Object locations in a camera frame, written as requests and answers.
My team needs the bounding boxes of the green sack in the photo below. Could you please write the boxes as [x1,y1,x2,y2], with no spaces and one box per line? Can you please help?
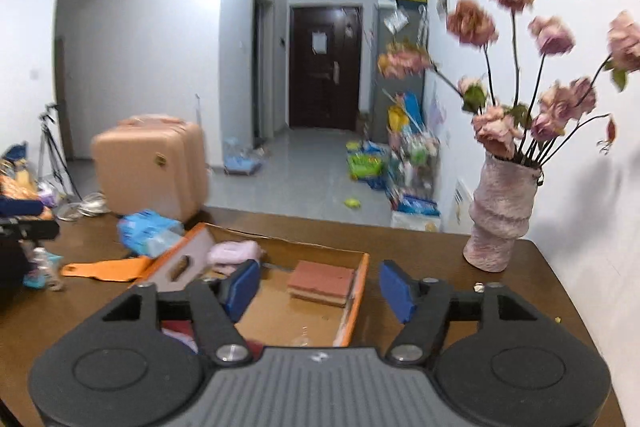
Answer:
[347,141,391,184]

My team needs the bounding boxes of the orange floral cushion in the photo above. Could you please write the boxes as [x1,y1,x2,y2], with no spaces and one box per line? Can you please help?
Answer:
[0,164,53,208]

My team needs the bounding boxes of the black tripod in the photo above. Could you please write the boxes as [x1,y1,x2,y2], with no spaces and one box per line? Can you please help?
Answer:
[37,103,83,202]

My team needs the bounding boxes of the brick red sponge block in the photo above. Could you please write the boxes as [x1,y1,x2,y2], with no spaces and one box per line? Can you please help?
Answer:
[287,260,357,308]

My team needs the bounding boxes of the blue flat packet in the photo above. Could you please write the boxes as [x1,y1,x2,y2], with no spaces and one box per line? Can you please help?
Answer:
[397,194,441,218]

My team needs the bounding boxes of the grey refrigerator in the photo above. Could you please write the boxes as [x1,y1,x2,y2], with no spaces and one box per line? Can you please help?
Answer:
[372,0,429,146]

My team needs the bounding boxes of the clear plastic bag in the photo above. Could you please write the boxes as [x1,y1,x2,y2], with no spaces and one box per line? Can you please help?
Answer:
[384,9,409,36]

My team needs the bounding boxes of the orange cardboard flap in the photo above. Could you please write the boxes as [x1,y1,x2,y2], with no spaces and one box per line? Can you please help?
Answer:
[60,255,153,282]

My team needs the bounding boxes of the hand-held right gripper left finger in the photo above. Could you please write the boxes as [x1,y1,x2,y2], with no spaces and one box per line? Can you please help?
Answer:
[100,259,262,366]

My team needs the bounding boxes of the yellow bag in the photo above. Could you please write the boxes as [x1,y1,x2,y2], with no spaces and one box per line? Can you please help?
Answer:
[389,104,411,134]

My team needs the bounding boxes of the pink textured vase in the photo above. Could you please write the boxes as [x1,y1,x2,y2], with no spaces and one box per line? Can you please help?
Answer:
[462,152,544,274]

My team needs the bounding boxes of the orange cardboard box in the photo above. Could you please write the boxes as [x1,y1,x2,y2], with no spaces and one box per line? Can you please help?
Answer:
[130,222,371,349]

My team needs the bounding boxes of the blue floor tray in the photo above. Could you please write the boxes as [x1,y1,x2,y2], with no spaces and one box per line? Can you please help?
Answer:
[222,138,266,176]

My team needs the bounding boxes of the small clear plastic packet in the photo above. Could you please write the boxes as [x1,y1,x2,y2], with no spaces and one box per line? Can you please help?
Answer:
[22,247,66,291]

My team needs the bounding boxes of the bunch of dried pink flowers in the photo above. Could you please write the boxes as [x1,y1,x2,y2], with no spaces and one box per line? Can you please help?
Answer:
[377,0,640,168]

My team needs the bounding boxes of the light purple fuzzy towel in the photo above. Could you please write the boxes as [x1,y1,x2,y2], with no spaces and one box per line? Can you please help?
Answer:
[206,241,264,267]

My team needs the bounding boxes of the dark brown door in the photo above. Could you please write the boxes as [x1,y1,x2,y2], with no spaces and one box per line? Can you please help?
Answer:
[290,5,362,129]

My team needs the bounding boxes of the blue plastic bag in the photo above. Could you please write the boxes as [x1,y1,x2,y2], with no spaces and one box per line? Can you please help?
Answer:
[117,209,187,258]

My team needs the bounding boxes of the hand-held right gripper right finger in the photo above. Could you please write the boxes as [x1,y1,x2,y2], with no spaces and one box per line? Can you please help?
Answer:
[378,260,538,367]

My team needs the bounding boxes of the metal storage cart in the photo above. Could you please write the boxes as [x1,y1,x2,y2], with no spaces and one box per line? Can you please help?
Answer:
[387,127,444,208]

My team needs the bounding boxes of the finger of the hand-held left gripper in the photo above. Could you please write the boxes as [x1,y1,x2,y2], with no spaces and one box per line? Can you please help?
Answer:
[0,218,60,242]

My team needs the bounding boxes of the pink hard suitcase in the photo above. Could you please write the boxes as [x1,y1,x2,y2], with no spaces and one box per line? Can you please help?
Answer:
[92,116,209,224]

